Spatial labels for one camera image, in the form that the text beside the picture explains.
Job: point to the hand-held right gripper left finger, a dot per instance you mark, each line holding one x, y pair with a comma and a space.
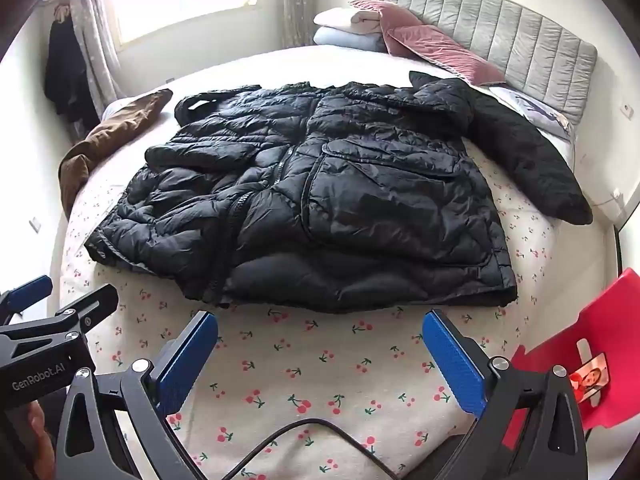
187, 355

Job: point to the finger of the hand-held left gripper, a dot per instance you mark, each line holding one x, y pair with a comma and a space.
92, 305
27, 292

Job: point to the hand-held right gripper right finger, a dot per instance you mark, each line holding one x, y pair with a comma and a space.
452, 360

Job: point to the black shiny puffer jacket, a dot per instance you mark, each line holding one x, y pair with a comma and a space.
310, 200

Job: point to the dark hanging clothes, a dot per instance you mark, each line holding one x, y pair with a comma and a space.
65, 70

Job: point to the smartphone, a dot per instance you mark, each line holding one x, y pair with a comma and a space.
592, 377

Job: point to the red plastic chair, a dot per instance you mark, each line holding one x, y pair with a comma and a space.
610, 320

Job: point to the brown jacket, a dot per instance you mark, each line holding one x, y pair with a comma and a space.
107, 130

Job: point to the black matte quilted coat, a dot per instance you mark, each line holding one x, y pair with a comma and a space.
530, 150

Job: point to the white printed pillow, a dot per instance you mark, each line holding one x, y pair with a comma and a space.
535, 107

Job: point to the patterned light curtain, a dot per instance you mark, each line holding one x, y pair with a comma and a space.
95, 35
297, 0

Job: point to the grey padded headboard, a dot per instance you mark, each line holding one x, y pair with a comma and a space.
510, 35

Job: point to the pale blue pillow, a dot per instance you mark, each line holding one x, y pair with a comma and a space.
345, 39

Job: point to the white folded blanket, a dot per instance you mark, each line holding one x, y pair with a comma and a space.
345, 21

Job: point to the white wall socket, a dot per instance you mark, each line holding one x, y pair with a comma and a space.
34, 223
617, 193
626, 108

